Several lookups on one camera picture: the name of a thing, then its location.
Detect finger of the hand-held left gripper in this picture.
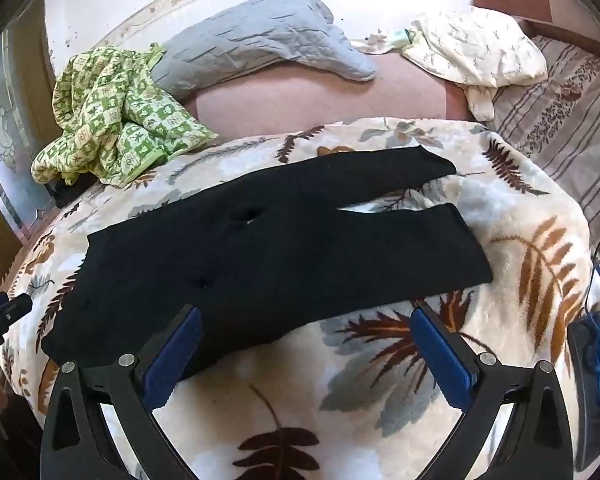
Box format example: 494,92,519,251
0,292,34,332

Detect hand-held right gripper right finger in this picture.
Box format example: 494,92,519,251
410,302,579,480

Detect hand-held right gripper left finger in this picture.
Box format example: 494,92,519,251
39,304,203,480

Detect black pants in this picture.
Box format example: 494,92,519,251
41,145,496,378

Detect leaf print fleece blanket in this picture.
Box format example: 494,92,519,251
0,116,600,480

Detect dark cloth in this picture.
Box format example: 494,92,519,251
52,180,88,208

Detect patterned glass door panel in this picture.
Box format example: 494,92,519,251
0,35,56,231

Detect green checked cloth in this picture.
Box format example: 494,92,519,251
31,42,220,187

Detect striped floral bed sheet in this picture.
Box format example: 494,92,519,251
490,35,600,241

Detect pink bed sheet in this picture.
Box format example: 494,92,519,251
182,52,473,142

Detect cream printed pillow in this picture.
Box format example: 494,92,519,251
402,5,549,122

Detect small green white cloth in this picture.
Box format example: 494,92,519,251
387,27,423,47

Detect grey quilted pillow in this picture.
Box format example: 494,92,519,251
150,0,378,101

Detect dark device with blue cable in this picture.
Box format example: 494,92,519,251
566,265,600,471

